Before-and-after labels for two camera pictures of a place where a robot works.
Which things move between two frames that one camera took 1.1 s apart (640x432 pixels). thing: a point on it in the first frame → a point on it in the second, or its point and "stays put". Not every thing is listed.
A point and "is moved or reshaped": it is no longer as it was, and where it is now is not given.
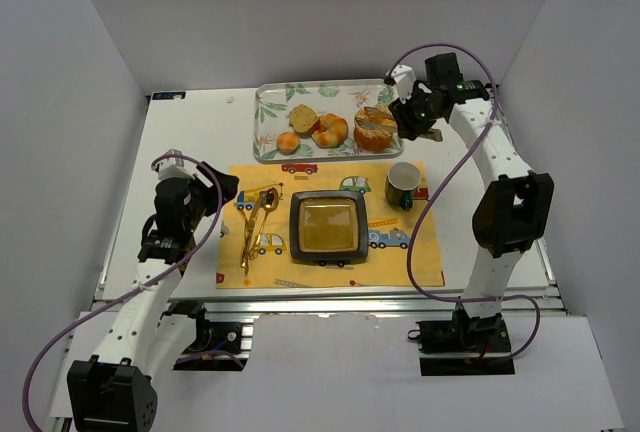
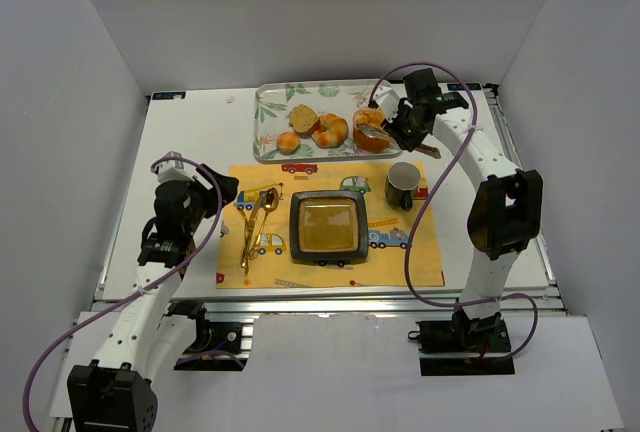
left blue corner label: [168, 95] stays put
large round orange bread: [374, 128] stays put
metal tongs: [434, 135] is moved or reshaped
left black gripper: [214, 187] stays put
